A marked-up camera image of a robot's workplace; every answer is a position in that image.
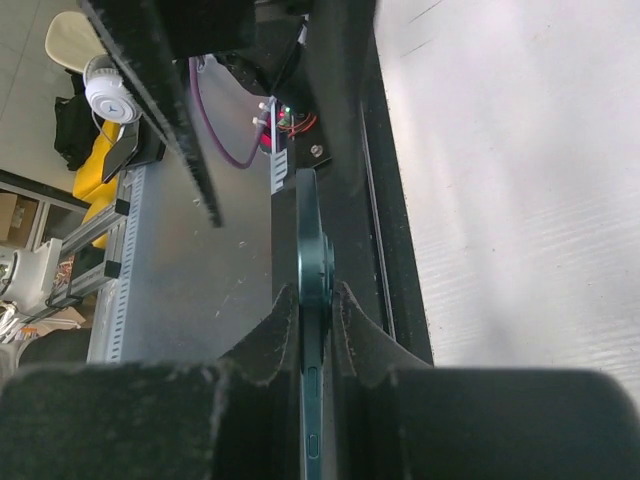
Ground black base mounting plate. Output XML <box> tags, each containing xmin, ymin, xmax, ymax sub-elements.
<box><xmin>220</xmin><ymin>1</ymin><xmax>433</xmax><ymax>362</ymax></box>

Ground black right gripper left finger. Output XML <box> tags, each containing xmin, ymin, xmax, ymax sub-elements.
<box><xmin>1</xmin><ymin>285</ymin><xmax>301</xmax><ymax>479</ymax></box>

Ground white headphones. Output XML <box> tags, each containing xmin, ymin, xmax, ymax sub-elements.
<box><xmin>83</xmin><ymin>54</ymin><xmax>142</xmax><ymax>125</ymax></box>

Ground cardboard box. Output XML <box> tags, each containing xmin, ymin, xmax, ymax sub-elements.
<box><xmin>0</xmin><ymin>192</ymin><xmax>38</xmax><ymax>248</ymax></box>

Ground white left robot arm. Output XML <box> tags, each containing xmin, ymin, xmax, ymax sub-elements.
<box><xmin>78</xmin><ymin>1</ymin><xmax>377</xmax><ymax>228</ymax></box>

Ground black clothing bundle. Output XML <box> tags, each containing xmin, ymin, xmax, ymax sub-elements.
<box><xmin>53</xmin><ymin>69</ymin><xmax>100</xmax><ymax>172</ymax></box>

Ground black smartphone with teal edge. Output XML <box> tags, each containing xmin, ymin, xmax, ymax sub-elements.
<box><xmin>296</xmin><ymin>168</ymin><xmax>335</xmax><ymax>479</ymax></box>

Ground yellow bag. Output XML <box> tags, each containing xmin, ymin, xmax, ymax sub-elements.
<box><xmin>72</xmin><ymin>121</ymin><xmax>121</xmax><ymax>224</ymax></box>

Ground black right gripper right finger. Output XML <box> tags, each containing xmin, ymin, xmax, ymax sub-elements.
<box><xmin>331</xmin><ymin>282</ymin><xmax>639</xmax><ymax>479</ymax></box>

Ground white appliance on floor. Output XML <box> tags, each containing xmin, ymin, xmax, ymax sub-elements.
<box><xmin>1</xmin><ymin>238</ymin><xmax>63</xmax><ymax>316</ymax></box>

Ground beige round chair seat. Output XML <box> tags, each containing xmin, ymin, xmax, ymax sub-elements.
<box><xmin>45</xmin><ymin>11</ymin><xmax>106</xmax><ymax>74</ymax></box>

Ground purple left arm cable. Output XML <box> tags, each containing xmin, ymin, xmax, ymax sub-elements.
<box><xmin>188</xmin><ymin>54</ymin><xmax>274</xmax><ymax>171</ymax></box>

